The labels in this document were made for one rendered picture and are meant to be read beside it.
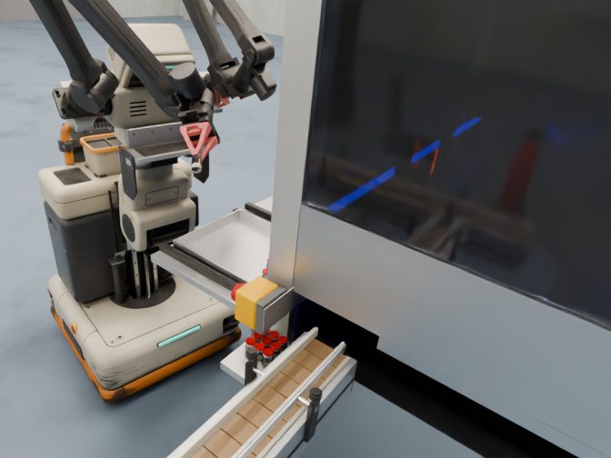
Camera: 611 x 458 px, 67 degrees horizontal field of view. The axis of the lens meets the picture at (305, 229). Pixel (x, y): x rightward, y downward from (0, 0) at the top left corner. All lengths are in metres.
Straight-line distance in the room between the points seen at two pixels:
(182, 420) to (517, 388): 1.44
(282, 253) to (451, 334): 0.34
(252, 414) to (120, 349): 1.13
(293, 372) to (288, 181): 0.35
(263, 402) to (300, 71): 0.55
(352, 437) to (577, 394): 0.48
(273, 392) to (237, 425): 0.09
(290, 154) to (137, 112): 0.80
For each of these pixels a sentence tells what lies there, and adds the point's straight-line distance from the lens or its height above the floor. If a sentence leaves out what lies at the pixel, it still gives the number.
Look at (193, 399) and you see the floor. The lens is 2.06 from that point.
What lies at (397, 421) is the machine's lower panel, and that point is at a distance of 0.97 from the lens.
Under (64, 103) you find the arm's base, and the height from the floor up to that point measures 1.18.
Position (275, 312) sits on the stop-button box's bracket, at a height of 1.00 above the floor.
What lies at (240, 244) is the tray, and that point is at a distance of 1.31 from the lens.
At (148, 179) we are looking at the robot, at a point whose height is 0.90.
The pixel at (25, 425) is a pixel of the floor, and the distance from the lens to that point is 2.13.
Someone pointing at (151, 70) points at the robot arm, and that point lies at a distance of 1.16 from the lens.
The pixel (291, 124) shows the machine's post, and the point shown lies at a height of 1.35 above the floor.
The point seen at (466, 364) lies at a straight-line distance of 0.82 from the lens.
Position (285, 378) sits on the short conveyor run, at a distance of 0.88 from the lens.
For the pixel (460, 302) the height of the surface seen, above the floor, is 1.16.
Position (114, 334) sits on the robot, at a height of 0.28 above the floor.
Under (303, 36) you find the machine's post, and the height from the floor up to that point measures 1.49.
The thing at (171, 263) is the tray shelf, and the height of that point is 0.88.
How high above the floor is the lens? 1.58
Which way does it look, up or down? 30 degrees down
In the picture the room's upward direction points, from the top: 6 degrees clockwise
